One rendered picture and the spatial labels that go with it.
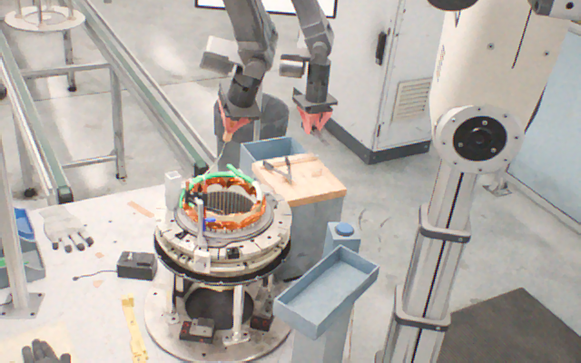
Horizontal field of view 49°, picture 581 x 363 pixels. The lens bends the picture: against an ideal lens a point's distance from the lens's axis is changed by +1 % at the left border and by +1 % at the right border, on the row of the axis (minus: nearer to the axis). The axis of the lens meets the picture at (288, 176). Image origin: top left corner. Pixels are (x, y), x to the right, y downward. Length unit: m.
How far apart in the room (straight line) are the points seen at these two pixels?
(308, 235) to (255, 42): 0.73
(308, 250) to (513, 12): 0.91
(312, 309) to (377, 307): 1.57
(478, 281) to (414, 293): 1.72
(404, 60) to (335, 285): 2.41
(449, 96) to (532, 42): 0.17
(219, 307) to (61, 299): 0.41
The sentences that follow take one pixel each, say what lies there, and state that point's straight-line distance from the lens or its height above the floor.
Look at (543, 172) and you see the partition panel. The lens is 3.72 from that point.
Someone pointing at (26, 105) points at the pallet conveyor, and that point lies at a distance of 2.77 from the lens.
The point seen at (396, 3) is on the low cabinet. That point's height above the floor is 1.01.
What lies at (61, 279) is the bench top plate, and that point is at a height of 0.78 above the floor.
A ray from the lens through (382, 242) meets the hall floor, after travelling 3.29.
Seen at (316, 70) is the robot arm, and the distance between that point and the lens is 1.58.
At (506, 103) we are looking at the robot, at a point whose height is 1.51.
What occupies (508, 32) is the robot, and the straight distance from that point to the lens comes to 1.12.
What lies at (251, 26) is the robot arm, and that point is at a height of 1.61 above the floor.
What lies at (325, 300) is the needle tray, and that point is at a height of 1.03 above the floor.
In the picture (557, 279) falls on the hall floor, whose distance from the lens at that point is 3.43.
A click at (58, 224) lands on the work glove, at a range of 1.98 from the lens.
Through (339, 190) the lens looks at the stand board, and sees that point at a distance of 1.67.
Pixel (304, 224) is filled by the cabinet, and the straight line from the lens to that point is 1.68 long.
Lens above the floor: 1.97
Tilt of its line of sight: 32 degrees down
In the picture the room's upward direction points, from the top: 6 degrees clockwise
